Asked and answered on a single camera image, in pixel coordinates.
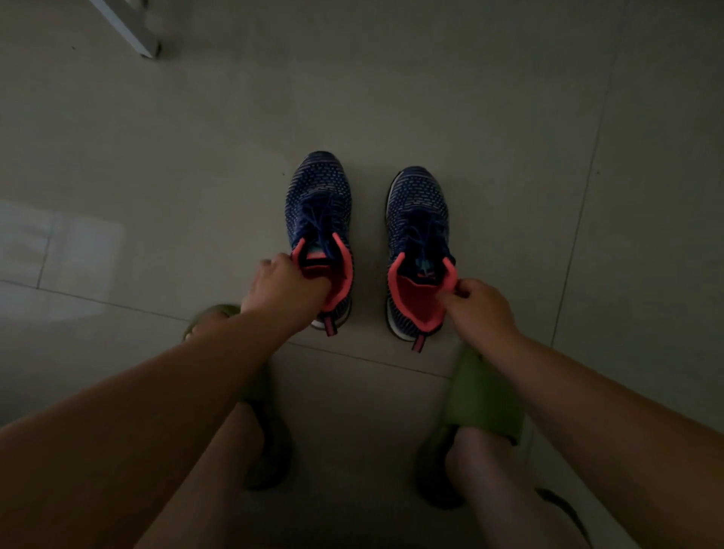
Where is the blue knit sneaker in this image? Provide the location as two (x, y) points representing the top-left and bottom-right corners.
(284, 151), (356, 338)
(384, 165), (459, 354)

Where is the person's left leg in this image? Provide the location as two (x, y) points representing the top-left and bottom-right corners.
(135, 402), (265, 549)

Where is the person's right forearm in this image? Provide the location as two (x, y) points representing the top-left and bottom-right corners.
(483, 333), (724, 549)

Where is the person's leg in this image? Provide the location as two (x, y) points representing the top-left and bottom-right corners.
(135, 402), (265, 549)
(443, 427), (592, 549)

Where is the white metal shoe rack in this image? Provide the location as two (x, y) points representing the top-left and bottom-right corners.
(87, 0), (162, 60)

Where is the person's right hand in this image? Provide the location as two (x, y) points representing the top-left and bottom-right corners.
(435, 277), (521, 357)

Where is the person's left hand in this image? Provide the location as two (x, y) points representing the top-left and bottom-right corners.
(240, 253), (333, 335)

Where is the green foam slipper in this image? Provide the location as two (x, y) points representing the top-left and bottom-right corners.
(183, 304), (295, 492)
(416, 345), (526, 510)

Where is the person's left forearm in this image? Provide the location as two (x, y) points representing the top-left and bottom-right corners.
(0, 311), (301, 549)

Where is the person's right leg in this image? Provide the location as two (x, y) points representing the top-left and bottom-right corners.
(443, 427), (592, 549)

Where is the hanging drawstring cord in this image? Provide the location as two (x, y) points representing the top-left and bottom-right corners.
(534, 487), (592, 549)

